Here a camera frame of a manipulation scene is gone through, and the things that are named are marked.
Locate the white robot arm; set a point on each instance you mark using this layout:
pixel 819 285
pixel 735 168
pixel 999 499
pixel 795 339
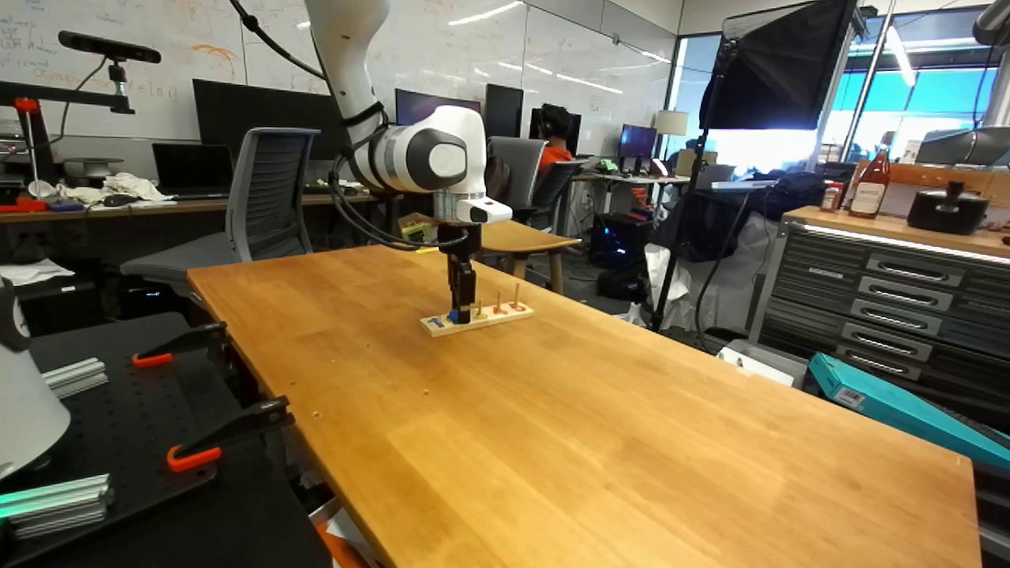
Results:
pixel 440 154

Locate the wooden peg rack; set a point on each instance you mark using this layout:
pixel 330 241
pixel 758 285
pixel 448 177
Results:
pixel 481 316

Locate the grey mesh office chair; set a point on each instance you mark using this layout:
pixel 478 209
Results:
pixel 263 209

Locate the orange black clamp upper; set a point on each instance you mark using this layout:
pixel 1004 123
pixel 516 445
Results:
pixel 167 351

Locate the large black monitor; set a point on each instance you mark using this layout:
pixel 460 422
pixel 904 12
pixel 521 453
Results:
pixel 227 110

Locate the aluminium extrusion bar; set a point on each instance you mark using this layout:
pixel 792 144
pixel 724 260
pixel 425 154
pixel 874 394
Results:
pixel 58 504

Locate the grey drawer cabinet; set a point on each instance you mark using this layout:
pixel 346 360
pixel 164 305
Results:
pixel 930 311

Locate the black laptop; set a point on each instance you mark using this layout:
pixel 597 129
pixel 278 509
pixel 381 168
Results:
pixel 189 171

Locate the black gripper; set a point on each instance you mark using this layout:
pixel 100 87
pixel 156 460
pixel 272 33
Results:
pixel 463 279

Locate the monitor with purple screen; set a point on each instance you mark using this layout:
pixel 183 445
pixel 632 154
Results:
pixel 417 106

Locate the orange black clamp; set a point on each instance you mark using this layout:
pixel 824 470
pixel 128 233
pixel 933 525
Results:
pixel 167 351
pixel 209 449

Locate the dark monitor centre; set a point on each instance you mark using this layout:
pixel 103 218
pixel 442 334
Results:
pixel 504 110

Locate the orange black clamp lower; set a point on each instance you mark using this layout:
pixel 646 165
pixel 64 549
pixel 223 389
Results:
pixel 209 449

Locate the red liquid bottle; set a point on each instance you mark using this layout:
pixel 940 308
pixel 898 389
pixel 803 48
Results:
pixel 871 183

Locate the black pot on cabinet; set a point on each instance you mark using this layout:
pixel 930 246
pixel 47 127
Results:
pixel 950 209

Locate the teal case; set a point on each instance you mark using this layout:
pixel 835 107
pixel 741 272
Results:
pixel 907 411

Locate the black camera on mount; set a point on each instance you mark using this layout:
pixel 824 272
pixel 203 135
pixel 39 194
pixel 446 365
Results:
pixel 109 48

